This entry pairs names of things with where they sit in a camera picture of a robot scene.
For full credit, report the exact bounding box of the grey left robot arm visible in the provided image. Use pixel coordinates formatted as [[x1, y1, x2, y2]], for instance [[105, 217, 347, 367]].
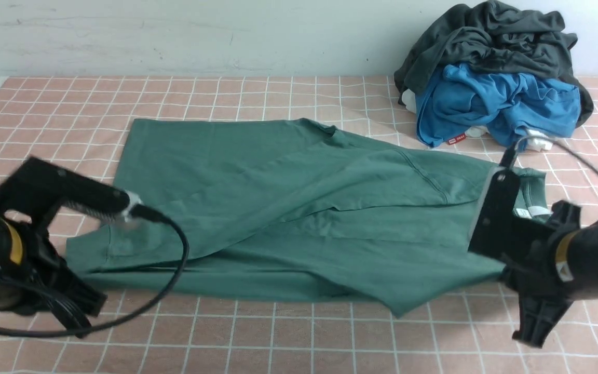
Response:
[[0, 204, 107, 330]]

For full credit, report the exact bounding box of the green long-sleeved shirt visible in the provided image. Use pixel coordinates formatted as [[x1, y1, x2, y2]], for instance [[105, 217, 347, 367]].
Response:
[[64, 118, 548, 317]]

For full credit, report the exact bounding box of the dark grey crumpled garment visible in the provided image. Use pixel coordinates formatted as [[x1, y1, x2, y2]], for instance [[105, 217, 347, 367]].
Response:
[[393, 1, 595, 126]]

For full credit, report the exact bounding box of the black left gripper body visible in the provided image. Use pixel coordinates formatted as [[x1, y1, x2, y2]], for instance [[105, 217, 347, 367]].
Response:
[[0, 219, 107, 338]]

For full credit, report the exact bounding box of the blue crumpled garment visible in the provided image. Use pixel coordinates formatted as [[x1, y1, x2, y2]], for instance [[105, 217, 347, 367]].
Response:
[[415, 62, 581, 150]]

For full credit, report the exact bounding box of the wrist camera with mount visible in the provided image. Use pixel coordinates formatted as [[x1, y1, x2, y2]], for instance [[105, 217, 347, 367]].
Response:
[[0, 156, 168, 227], [468, 145, 555, 264]]

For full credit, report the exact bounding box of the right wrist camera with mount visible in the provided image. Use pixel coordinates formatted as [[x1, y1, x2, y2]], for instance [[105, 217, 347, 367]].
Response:
[[468, 145, 555, 264]]

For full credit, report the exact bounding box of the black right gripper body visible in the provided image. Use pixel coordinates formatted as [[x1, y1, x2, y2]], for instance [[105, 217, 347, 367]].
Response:
[[501, 201, 581, 349]]

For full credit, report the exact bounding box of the pink checkered tablecloth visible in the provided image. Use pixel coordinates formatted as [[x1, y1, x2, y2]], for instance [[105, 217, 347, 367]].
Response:
[[0, 76, 598, 373]]

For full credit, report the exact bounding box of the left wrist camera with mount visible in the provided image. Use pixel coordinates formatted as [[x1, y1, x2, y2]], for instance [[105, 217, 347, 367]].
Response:
[[0, 156, 168, 227]]

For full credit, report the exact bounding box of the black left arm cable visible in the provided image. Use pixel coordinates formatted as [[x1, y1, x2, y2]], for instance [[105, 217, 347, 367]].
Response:
[[0, 205, 191, 338]]

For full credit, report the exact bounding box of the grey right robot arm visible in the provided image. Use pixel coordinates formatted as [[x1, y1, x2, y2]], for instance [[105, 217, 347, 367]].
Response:
[[501, 201, 598, 349]]

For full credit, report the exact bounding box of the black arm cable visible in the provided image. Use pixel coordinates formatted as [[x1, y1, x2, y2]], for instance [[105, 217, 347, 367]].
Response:
[[501, 134, 598, 219], [0, 205, 191, 338]]

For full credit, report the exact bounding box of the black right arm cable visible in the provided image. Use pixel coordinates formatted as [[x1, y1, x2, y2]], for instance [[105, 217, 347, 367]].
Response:
[[501, 134, 598, 219]]

